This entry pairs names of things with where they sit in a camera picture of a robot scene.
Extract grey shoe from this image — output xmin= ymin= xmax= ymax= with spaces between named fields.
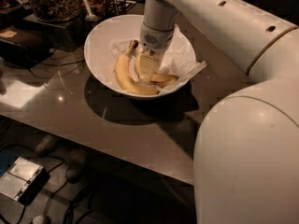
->
xmin=35 ymin=134 xmax=60 ymax=157
xmin=65 ymin=148 xmax=87 ymax=183

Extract black device on table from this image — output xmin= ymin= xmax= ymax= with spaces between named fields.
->
xmin=0 ymin=26 xmax=53 ymax=68

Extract yellow banana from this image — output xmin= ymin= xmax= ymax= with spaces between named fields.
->
xmin=114 ymin=40 xmax=159 ymax=95
xmin=146 ymin=70 xmax=178 ymax=88

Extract left grey shoe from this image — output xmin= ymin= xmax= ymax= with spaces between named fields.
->
xmin=35 ymin=134 xmax=60 ymax=157

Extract silver electronics box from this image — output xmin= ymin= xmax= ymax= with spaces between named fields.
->
xmin=0 ymin=157 xmax=50 ymax=204

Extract metal scoop spoon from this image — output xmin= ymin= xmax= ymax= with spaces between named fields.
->
xmin=82 ymin=0 xmax=99 ymax=22

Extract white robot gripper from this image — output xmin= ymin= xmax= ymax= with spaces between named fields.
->
xmin=136 ymin=22 xmax=175 ymax=82

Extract glass jar of nuts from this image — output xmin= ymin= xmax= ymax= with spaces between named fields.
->
xmin=28 ymin=0 xmax=81 ymax=22

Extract white ceramic bowl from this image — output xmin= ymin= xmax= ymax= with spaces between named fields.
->
xmin=83 ymin=14 xmax=197 ymax=101

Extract black floor cables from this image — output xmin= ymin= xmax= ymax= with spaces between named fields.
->
xmin=0 ymin=143 xmax=138 ymax=224

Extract blue box on floor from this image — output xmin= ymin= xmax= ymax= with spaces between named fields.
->
xmin=0 ymin=150 xmax=19 ymax=177

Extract black table cable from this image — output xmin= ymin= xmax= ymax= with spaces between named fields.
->
xmin=26 ymin=40 xmax=87 ymax=80

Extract black wire basket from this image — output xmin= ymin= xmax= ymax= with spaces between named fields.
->
xmin=105 ymin=0 xmax=136 ymax=18

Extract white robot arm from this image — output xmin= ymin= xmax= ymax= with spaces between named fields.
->
xmin=141 ymin=0 xmax=299 ymax=224

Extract right grey shoe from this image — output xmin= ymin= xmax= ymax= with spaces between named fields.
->
xmin=65 ymin=148 xmax=87 ymax=183

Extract metal stand block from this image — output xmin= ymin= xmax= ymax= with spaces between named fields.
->
xmin=22 ymin=14 xmax=84 ymax=52

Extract white paper liner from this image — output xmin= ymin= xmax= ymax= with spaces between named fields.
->
xmin=111 ymin=28 xmax=206 ymax=99

